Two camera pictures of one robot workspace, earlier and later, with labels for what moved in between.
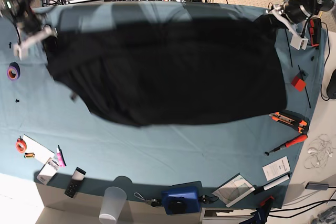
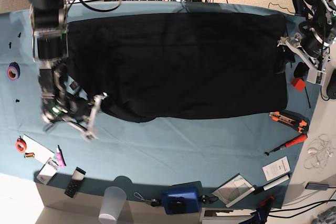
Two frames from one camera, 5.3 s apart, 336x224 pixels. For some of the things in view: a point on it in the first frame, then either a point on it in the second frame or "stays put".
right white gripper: [298, 42] → [315, 75]
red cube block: [298, 83] stays put
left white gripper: [49, 32] → [88, 135]
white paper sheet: [40, 151] stays put
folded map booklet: [233, 191] stays put
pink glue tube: [60, 158] stays put
